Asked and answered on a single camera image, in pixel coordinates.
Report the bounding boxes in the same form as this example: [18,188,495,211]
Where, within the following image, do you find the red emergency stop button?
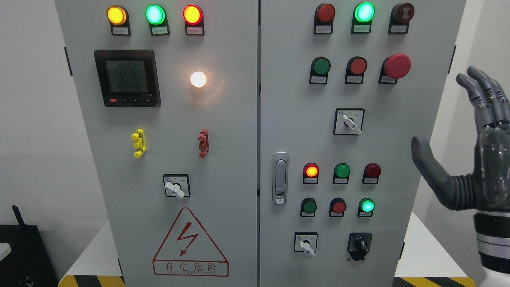
[378,53,412,84]

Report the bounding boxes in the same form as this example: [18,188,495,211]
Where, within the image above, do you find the gray robotic right hand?
[411,67,509,212]

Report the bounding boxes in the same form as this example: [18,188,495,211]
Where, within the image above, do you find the red push button lower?
[329,197,347,217]

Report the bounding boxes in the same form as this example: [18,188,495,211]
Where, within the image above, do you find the red electrical warning sticker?
[152,207,230,277]

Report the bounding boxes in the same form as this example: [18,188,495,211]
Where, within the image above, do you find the lit red indicator middle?
[302,162,319,184]

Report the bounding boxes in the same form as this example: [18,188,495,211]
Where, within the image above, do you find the yellow indicator light top left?
[107,5,131,36]

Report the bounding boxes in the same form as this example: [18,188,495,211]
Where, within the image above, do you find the green indicator middle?
[333,162,351,184]

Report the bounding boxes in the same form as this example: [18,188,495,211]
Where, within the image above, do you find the left panel gray rotary switch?
[162,174,191,199]

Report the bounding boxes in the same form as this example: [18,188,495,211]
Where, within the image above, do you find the green push button upper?
[308,57,330,85]

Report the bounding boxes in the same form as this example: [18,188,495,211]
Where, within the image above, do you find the white glowing lamp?
[190,71,207,88]

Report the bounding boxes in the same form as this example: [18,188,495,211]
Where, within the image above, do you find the black red buzzer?
[388,2,415,34]

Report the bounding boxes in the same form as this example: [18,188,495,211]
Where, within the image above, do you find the red indicator light top left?
[183,4,205,35]

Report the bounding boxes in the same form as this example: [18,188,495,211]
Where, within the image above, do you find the black box with antenna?
[0,205,59,287]

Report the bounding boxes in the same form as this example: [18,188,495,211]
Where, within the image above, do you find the red push button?
[329,197,347,217]
[344,56,368,84]

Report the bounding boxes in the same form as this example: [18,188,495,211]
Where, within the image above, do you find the yellow terminal connector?
[131,128,147,158]

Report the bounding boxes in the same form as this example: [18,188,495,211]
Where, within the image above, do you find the black rotary selector switch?
[347,232,372,260]

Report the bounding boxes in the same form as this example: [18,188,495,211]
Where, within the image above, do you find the black digital power meter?
[94,49,161,107]

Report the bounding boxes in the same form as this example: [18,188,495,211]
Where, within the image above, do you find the lit green push button lower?
[357,198,375,218]

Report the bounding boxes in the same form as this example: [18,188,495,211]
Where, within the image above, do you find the bright green indicator top right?
[351,2,375,34]

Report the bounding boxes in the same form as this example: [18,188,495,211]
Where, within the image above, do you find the gray electrical cabinet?
[55,0,466,287]

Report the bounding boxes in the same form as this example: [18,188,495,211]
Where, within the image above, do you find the dark red indicator top right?
[313,3,336,34]

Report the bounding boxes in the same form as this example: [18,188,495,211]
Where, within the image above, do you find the silver cabinet door handle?
[273,152,288,205]

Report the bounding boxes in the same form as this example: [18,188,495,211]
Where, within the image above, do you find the red push button upper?
[344,56,368,84]

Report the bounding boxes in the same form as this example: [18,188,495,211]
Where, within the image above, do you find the red terminal connector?
[198,129,210,158]

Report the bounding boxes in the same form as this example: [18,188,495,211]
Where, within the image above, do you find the green indicator light top left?
[145,4,171,36]

